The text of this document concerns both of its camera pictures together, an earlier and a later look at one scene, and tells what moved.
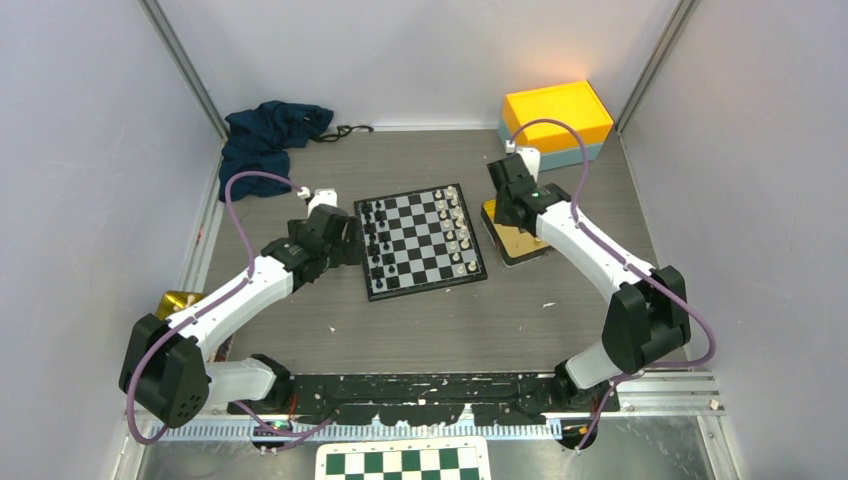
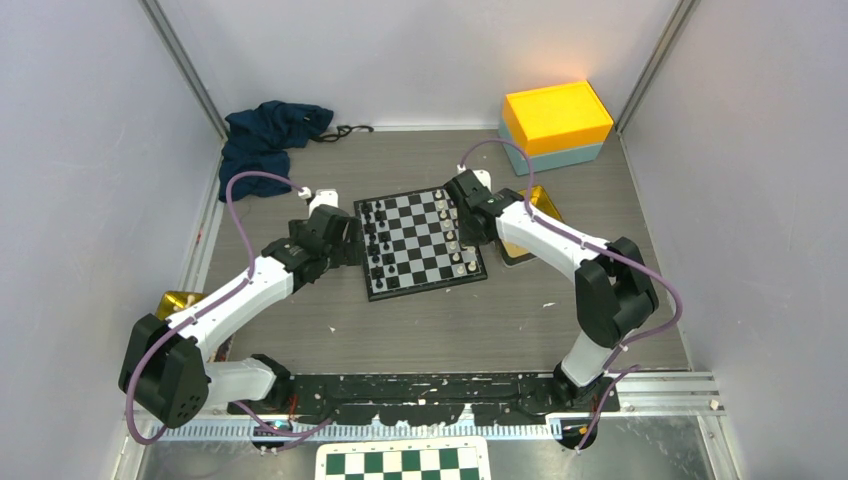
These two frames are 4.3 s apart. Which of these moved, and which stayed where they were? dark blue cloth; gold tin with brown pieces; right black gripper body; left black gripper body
Moved: right black gripper body
Stayed: dark blue cloth; gold tin with brown pieces; left black gripper body
